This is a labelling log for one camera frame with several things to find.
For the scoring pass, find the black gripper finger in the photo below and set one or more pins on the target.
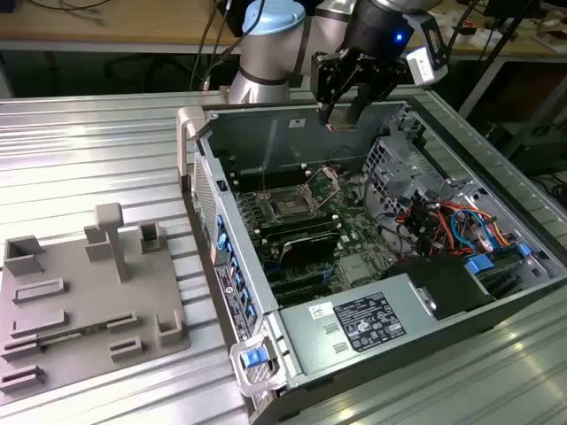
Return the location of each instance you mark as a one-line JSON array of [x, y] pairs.
[[328, 75], [363, 104]]

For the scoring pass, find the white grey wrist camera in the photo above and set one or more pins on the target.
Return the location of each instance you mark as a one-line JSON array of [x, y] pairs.
[[427, 53]]

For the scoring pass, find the black graphics card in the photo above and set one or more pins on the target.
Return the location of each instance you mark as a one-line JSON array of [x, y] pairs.
[[310, 250]]

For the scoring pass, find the grey PC case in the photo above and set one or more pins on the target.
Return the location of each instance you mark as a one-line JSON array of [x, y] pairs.
[[239, 133]]

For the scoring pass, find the white case label sticker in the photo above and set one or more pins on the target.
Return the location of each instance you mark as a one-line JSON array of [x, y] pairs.
[[296, 123]]

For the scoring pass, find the grey power supply unit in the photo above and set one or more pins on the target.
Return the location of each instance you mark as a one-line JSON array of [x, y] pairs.
[[310, 350]]

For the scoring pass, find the white metal desk leg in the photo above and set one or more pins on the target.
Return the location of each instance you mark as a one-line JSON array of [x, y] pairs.
[[483, 86], [536, 117]]

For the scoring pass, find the blue plastic latch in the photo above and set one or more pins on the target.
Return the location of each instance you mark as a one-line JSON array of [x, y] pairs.
[[523, 250]]

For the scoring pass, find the green motherboard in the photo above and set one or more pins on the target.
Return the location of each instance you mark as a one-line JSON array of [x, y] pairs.
[[354, 226]]

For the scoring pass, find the CPU socket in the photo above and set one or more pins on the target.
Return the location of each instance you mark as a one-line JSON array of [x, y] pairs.
[[285, 206]]

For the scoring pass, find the blue case release latch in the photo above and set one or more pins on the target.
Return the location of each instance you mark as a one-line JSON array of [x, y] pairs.
[[253, 357]]

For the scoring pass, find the silver CPU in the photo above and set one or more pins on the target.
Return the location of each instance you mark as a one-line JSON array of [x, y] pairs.
[[341, 121]]

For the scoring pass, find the locking lever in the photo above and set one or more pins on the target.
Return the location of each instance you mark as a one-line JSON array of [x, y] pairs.
[[265, 177]]

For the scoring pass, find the grey metal disk bay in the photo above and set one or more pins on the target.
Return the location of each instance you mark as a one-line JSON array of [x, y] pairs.
[[394, 177]]

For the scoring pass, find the brown flat item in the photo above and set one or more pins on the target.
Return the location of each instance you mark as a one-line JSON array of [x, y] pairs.
[[551, 37]]

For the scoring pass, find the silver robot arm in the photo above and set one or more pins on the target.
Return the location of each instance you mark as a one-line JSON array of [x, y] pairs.
[[266, 57]]

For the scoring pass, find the silver chipset heatsink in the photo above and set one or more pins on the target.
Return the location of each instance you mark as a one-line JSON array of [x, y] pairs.
[[354, 269]]

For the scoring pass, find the black monitor base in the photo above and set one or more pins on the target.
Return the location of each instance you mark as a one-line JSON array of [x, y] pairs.
[[509, 6]]

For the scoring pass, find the black plastic shroud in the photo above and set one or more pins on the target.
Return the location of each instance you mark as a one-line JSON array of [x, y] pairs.
[[443, 283]]

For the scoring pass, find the wooden desk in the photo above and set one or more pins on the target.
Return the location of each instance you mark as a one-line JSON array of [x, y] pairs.
[[133, 22]]

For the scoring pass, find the grey parts rack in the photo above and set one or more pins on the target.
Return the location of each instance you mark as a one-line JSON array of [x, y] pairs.
[[88, 288]]

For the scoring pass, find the white box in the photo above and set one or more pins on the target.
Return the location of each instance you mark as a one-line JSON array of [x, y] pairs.
[[460, 39]]

